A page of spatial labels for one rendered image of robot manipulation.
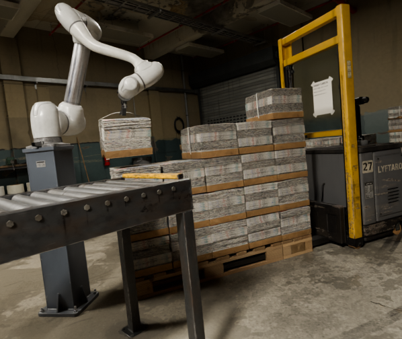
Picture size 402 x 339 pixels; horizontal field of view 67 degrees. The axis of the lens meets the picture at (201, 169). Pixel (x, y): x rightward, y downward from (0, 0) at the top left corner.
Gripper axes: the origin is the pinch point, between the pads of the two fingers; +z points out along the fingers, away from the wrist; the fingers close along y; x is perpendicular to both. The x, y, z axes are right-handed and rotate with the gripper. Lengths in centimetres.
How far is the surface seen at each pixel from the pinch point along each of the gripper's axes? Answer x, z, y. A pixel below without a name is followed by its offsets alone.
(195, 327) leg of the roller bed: 4, -90, 111
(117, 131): -6.3, -18.0, 21.8
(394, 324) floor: 98, -102, 133
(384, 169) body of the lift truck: 202, -30, 67
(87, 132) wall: 12, 687, -88
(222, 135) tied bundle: 64, -17, 28
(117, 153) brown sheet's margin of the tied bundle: -7.3, -15.3, 34.8
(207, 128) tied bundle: 52, -18, 23
